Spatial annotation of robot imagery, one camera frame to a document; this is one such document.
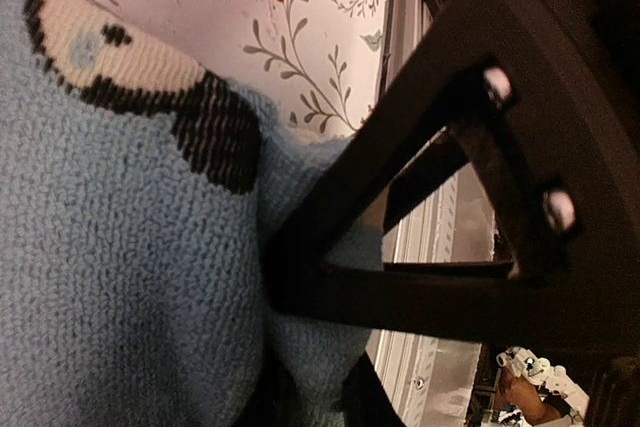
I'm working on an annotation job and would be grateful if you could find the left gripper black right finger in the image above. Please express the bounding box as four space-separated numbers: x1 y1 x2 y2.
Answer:
341 353 405 427

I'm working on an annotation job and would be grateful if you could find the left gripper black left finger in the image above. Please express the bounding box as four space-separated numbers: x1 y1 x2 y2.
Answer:
234 346 304 427

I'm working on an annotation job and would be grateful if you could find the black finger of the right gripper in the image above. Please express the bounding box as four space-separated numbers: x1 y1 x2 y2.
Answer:
264 0 590 347
384 131 469 234

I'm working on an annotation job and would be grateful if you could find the aluminium front rail frame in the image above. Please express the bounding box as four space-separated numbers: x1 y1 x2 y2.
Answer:
367 0 481 426

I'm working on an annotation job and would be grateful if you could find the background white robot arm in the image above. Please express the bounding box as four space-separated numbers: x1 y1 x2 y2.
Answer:
263 0 639 426

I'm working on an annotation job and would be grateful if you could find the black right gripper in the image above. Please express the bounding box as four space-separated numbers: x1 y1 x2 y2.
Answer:
449 0 639 426

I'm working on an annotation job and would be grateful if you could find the blue patterned towel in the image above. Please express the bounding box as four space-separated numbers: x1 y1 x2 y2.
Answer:
1 0 370 426

